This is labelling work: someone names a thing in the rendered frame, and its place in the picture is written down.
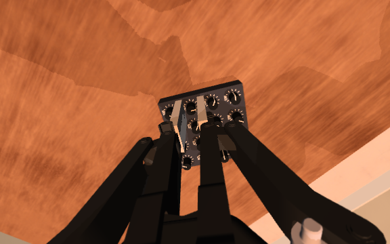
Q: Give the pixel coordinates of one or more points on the dark grey knob box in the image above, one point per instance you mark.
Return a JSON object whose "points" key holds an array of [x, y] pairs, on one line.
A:
{"points": [[225, 101]]}

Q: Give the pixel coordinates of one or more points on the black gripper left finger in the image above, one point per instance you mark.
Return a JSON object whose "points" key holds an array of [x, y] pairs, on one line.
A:
{"points": [[135, 193]]}

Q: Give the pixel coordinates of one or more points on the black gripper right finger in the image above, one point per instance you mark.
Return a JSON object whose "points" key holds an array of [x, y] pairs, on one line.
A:
{"points": [[302, 214]]}

